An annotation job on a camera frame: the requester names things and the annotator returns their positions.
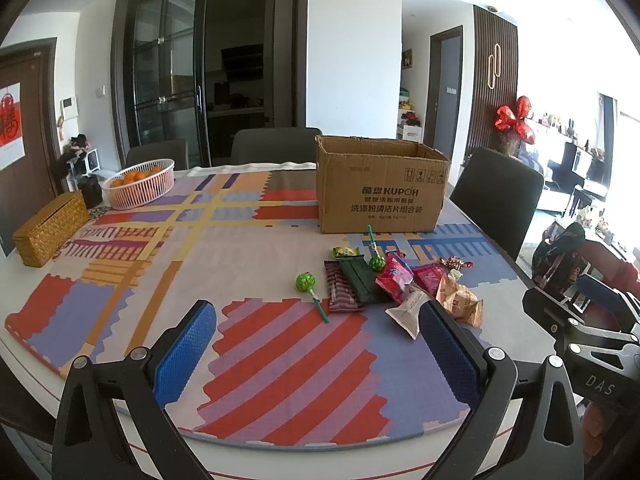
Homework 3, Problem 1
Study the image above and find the brown gold snack packet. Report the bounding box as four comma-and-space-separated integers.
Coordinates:
436, 275, 484, 328

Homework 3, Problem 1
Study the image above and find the white snack packet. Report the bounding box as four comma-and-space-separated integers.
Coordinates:
385, 285, 433, 340

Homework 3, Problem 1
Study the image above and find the red foil snack packet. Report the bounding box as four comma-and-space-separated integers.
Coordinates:
412, 263, 446, 297

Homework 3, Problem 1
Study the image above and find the gold red foil candy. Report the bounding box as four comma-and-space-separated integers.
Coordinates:
439, 256, 474, 271

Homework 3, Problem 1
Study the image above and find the pink red snack packet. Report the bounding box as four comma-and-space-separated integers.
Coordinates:
375, 252, 414, 304

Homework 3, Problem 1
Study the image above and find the green lollipop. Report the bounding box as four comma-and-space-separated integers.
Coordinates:
368, 226, 386, 273
295, 272, 329, 323

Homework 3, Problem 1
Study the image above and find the dark green snack packet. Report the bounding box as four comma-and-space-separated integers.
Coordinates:
337, 255, 392, 306

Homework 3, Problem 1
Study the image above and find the maroon striped snack bar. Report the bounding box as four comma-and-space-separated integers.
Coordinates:
324, 261, 364, 313

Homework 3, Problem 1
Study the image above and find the yellow green candy packet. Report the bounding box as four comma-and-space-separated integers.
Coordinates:
332, 246, 360, 259

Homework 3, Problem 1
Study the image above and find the wooden chair with clothes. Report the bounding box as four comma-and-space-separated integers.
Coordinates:
532, 220, 639, 300

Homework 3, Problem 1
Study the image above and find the colourful patterned table mat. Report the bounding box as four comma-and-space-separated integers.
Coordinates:
1, 170, 525, 450

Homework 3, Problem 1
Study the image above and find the dark chair right side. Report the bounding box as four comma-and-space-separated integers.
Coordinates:
450, 148, 544, 260

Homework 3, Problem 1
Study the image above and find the dark chair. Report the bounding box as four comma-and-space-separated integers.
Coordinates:
125, 139, 189, 170
231, 127, 322, 165
450, 148, 544, 260

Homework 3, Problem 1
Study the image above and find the white basket of oranges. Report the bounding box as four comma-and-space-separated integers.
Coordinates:
100, 158, 175, 210

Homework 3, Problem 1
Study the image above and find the woven yellow tissue box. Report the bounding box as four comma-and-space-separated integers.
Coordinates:
13, 191, 89, 268

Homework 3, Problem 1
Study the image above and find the brown cardboard box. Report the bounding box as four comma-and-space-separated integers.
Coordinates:
316, 136, 450, 234

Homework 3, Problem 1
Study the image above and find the dark chair far left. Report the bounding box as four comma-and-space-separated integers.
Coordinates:
125, 139, 189, 170

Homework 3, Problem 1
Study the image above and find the red balloon bow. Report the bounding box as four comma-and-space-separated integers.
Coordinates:
494, 96, 535, 144

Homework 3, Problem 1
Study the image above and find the dark chair far middle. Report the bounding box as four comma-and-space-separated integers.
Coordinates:
231, 127, 322, 165

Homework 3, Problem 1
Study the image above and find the white storage shelf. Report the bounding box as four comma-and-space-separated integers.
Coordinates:
396, 88, 424, 143

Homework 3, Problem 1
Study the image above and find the brown entrance door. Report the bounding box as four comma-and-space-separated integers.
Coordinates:
0, 38, 63, 257

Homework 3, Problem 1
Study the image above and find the grey hallway door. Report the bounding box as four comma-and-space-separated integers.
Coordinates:
424, 26, 463, 159

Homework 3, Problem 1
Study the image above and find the dark glass door cabinet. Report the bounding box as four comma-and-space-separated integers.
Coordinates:
111, 0, 308, 166

